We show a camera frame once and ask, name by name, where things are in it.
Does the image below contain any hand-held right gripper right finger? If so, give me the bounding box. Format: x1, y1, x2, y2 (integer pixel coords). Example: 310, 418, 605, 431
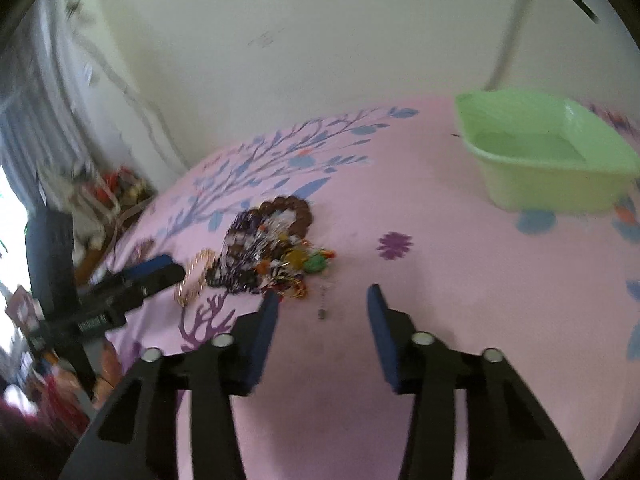
366, 283, 586, 480

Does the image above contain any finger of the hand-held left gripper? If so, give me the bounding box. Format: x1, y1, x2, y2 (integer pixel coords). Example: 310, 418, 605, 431
116, 254, 174, 284
141, 264, 187, 299

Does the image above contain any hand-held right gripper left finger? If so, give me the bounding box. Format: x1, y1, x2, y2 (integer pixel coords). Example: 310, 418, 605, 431
59, 291, 281, 480

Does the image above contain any gold chain bracelet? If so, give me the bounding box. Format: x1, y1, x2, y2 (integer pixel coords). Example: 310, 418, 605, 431
174, 249, 218, 307

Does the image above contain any pile of mixed jewelry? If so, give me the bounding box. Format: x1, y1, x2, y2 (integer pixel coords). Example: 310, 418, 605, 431
205, 200, 337, 302

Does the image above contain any large brown bead bracelet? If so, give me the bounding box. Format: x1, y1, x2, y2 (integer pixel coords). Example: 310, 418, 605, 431
245, 197, 314, 241

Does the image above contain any green plastic basin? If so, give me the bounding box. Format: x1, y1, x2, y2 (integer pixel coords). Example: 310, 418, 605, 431
455, 89, 640, 213

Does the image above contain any brown cardboard box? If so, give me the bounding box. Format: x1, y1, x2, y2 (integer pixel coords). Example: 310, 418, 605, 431
4, 284, 48, 333

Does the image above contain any pink floral bedsheet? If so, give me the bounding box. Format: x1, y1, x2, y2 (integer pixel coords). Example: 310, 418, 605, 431
102, 94, 640, 480

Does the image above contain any grey curtain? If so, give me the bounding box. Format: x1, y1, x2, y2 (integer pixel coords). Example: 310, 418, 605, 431
0, 0, 101, 201

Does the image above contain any pile of strapped boxes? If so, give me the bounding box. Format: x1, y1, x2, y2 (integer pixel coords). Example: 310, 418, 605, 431
75, 165, 157, 261

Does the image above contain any black wall cable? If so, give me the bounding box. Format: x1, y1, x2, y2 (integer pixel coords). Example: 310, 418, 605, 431
67, 0, 191, 173

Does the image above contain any grey wall cable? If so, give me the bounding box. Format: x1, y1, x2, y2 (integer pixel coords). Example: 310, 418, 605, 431
485, 0, 538, 93

